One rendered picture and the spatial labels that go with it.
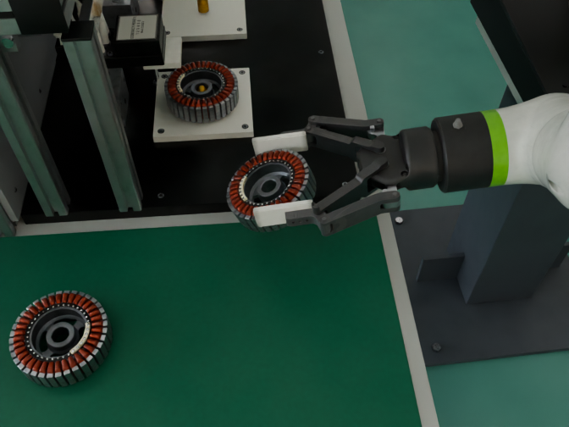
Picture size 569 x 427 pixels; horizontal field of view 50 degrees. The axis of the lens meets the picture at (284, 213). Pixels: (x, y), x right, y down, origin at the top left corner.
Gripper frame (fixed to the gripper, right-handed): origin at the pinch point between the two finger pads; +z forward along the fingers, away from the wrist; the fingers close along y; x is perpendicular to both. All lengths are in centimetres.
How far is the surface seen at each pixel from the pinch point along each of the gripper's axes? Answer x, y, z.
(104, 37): 9.5, 21.8, 20.8
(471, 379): -91, 11, -35
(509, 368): -93, 13, -45
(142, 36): 9.6, 20.7, 15.3
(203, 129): -5.3, 17.1, 10.4
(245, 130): -6.3, 16.4, 4.3
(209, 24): -4.4, 43.4, 10.1
